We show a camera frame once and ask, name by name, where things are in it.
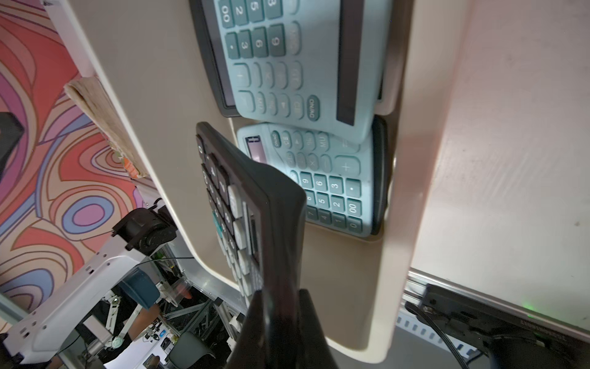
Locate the light blue calculator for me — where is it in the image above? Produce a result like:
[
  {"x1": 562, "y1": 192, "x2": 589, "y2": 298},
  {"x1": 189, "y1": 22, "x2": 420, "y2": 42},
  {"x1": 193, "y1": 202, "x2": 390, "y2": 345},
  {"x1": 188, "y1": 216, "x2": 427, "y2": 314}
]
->
[
  {"x1": 237, "y1": 123, "x2": 374, "y2": 238},
  {"x1": 213, "y1": 0, "x2": 393, "y2": 143}
]

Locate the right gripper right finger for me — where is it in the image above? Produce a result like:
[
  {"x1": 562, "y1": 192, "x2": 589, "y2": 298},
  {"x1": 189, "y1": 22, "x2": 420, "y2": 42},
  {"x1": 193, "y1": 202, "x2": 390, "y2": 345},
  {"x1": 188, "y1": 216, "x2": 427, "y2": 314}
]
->
[{"x1": 297, "y1": 289, "x2": 337, "y2": 369}]

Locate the white plastic storage box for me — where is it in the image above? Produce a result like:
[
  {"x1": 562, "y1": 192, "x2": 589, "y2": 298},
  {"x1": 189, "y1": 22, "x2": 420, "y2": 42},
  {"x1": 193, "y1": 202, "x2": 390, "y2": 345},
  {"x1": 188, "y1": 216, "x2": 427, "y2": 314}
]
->
[{"x1": 43, "y1": 0, "x2": 476, "y2": 364}]

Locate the orange paperback book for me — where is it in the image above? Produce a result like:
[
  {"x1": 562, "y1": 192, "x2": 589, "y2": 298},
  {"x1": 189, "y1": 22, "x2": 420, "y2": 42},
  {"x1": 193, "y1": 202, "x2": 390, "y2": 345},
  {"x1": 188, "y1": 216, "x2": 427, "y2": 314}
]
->
[{"x1": 64, "y1": 76, "x2": 149, "y2": 179}]

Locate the black calculator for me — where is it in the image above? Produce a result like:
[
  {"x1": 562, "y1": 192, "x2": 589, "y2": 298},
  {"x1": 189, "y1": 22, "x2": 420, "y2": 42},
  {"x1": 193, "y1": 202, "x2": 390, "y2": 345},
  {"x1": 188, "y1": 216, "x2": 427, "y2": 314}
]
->
[
  {"x1": 196, "y1": 121, "x2": 305, "y2": 368},
  {"x1": 371, "y1": 115, "x2": 390, "y2": 235},
  {"x1": 188, "y1": 0, "x2": 240, "y2": 118}
]

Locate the black calculator front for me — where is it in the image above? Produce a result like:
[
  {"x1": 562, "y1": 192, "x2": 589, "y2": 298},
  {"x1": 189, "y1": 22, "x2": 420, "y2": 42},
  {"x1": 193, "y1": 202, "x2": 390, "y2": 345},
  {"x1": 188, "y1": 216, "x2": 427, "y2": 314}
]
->
[{"x1": 188, "y1": 0, "x2": 240, "y2": 118}]

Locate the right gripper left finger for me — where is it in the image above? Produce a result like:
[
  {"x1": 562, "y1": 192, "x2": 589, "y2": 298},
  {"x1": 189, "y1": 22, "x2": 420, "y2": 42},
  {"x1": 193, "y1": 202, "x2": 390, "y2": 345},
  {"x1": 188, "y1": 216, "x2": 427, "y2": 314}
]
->
[{"x1": 225, "y1": 291, "x2": 266, "y2": 369}]

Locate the light blue calculator front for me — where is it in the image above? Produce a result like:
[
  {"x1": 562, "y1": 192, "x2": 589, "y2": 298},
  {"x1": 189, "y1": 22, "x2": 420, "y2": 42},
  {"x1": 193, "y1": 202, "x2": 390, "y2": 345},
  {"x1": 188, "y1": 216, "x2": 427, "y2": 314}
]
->
[{"x1": 237, "y1": 123, "x2": 374, "y2": 238}]

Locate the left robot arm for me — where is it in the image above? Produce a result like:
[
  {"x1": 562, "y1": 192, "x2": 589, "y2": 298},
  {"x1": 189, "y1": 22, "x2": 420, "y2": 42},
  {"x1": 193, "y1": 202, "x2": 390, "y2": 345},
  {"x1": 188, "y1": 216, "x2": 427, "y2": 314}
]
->
[{"x1": 1, "y1": 206, "x2": 178, "y2": 368}]

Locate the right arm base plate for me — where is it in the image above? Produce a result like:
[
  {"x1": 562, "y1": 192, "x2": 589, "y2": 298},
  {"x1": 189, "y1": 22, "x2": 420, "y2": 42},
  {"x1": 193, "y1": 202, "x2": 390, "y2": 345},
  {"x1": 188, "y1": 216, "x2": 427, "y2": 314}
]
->
[{"x1": 404, "y1": 284, "x2": 589, "y2": 368}]

